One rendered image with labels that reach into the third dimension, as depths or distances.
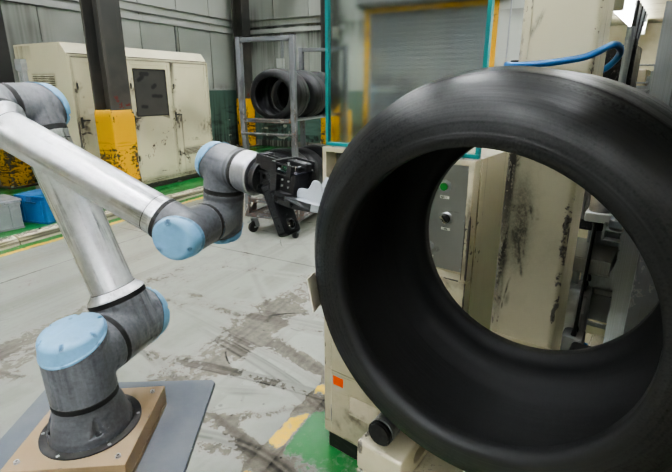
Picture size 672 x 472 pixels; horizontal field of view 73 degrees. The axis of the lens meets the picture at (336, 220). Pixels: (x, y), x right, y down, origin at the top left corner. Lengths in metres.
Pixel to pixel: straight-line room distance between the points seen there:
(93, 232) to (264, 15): 11.28
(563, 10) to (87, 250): 1.17
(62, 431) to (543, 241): 1.14
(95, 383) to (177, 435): 0.26
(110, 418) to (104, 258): 0.39
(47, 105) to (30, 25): 8.01
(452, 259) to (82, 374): 1.05
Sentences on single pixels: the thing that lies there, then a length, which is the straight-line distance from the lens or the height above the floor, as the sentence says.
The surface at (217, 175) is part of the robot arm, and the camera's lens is 1.01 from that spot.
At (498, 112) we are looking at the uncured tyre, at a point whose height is 1.44.
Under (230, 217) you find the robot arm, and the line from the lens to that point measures 1.02.
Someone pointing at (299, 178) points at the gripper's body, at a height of 1.30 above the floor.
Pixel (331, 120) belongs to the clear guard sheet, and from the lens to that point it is 1.61.
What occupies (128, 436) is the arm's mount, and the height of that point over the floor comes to 0.66.
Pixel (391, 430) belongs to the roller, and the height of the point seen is 0.91.
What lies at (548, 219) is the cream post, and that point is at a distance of 0.97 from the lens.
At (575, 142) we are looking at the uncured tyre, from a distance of 0.54.
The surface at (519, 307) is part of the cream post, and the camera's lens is 1.05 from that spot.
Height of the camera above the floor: 1.46
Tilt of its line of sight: 16 degrees down
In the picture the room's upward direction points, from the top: straight up
